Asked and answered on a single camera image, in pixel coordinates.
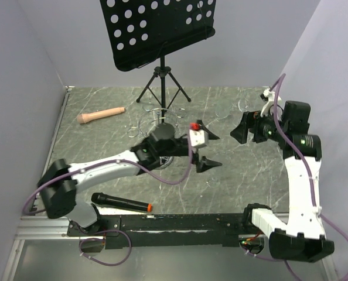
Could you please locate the black perforated music stand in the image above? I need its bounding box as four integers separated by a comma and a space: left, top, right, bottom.
100, 0, 216, 115

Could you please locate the beige microphone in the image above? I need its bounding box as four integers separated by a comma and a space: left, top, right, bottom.
76, 107, 125, 124

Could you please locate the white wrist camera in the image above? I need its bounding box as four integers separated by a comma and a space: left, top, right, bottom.
260, 88, 275, 117
189, 123, 209, 149

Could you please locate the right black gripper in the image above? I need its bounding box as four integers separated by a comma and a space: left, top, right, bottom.
230, 107, 288, 144

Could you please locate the black microphone orange end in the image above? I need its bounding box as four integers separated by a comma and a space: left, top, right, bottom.
91, 193, 153, 213

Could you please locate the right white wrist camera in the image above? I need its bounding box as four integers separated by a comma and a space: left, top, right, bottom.
260, 88, 275, 117

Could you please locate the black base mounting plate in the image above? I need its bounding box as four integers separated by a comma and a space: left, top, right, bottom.
67, 213, 262, 249

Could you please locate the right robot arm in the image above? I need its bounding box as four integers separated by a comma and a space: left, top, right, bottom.
230, 101, 335, 263

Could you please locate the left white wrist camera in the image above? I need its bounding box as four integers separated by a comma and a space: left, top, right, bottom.
189, 123, 209, 149

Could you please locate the chrome wine glass rack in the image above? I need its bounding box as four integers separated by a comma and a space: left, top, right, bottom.
127, 102, 188, 170

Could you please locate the aluminium frame rail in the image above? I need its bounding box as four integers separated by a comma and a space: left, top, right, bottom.
2, 86, 74, 280

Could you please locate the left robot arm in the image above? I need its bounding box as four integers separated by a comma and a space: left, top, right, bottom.
37, 120, 221, 235

